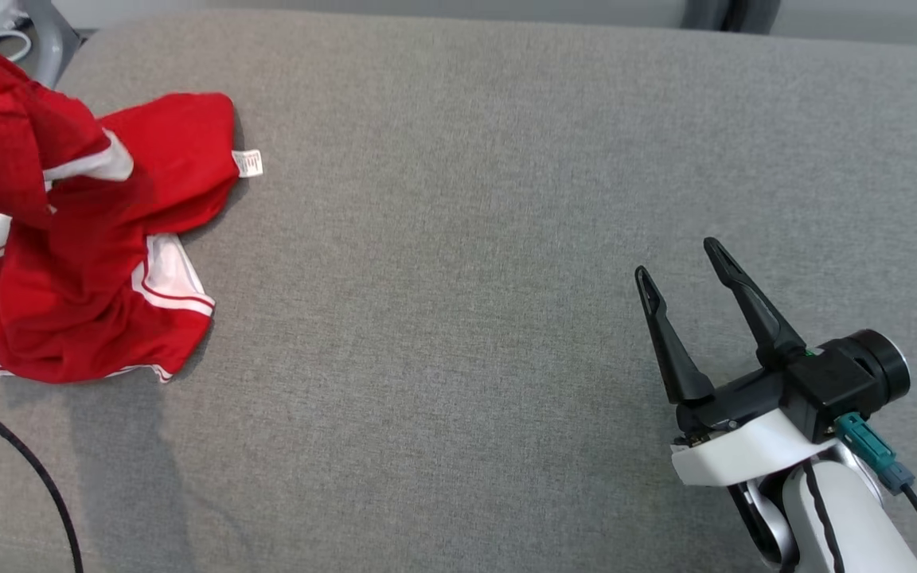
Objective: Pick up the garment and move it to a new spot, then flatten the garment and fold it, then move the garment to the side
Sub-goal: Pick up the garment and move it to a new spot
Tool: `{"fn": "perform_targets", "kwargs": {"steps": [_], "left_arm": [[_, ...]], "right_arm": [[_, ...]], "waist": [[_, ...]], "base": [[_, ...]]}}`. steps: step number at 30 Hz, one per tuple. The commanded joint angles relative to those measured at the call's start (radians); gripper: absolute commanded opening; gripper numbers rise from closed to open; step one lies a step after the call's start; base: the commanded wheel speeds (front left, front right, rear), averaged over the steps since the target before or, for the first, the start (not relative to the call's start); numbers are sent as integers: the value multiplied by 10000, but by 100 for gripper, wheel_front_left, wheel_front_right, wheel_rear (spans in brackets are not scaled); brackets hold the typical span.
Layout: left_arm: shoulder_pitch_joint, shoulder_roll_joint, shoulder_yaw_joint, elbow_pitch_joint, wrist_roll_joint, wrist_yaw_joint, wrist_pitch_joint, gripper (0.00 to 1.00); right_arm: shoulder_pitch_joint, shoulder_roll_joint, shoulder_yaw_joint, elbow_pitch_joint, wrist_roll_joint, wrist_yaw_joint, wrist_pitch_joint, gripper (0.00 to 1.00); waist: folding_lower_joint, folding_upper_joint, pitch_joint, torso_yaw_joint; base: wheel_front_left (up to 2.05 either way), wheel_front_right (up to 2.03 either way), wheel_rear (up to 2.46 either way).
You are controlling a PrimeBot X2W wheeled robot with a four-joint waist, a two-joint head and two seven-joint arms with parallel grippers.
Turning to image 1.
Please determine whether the teal right camera connector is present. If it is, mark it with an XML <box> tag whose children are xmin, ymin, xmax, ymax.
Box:
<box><xmin>834</xmin><ymin>412</ymin><xmax>915</xmax><ymax>494</ymax></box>

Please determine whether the black left camera cable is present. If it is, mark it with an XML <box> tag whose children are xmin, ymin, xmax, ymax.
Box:
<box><xmin>0</xmin><ymin>387</ymin><xmax>85</xmax><ymax>573</ymax></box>

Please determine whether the grey metal post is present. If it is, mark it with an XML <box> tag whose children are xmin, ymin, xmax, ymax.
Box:
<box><xmin>737</xmin><ymin>0</ymin><xmax>782</xmax><ymax>34</ymax></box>

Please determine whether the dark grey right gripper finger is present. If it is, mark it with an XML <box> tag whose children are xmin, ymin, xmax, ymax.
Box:
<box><xmin>703</xmin><ymin>236</ymin><xmax>807</xmax><ymax>369</ymax></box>
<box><xmin>634</xmin><ymin>266</ymin><xmax>716</xmax><ymax>405</ymax></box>

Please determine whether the grey cylinder beside post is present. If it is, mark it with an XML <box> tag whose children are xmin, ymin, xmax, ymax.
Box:
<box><xmin>683</xmin><ymin>0</ymin><xmax>728</xmax><ymax>31</ymax></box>

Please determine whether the red jersey with white sleeves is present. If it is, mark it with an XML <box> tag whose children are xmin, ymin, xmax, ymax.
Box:
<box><xmin>0</xmin><ymin>28</ymin><xmax>264</xmax><ymax>385</ymax></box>

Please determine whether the grey metal frame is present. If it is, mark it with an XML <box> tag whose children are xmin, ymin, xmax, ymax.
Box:
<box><xmin>0</xmin><ymin>0</ymin><xmax>81</xmax><ymax>88</ymax></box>

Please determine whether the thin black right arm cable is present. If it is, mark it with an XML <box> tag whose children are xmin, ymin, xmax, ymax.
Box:
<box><xmin>803</xmin><ymin>462</ymin><xmax>846</xmax><ymax>573</ymax></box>

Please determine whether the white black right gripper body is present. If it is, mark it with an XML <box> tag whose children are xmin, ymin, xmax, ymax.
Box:
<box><xmin>669</xmin><ymin>364</ymin><xmax>837</xmax><ymax>488</ymax></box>

